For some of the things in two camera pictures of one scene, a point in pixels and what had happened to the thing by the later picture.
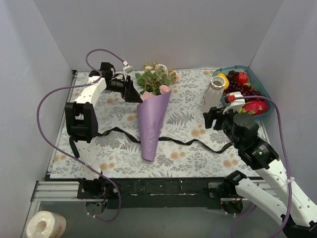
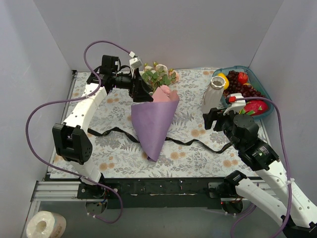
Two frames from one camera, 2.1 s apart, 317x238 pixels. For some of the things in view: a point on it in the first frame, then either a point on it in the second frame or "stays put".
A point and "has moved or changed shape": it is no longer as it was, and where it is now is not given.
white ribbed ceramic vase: [213, 95] stays put
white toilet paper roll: [43, 224] stays put
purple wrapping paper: [152, 112] has moved or changed shape
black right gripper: [215, 119] stays put
